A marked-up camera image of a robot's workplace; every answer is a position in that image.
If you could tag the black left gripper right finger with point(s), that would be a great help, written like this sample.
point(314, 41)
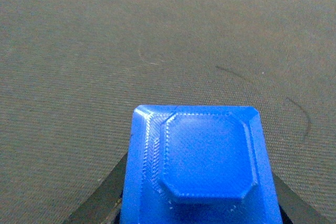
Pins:
point(293, 209)

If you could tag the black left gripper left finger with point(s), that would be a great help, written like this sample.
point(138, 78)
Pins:
point(104, 205)

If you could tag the blue bottle-shaped block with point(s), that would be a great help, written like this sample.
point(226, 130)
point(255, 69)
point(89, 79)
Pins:
point(198, 164)

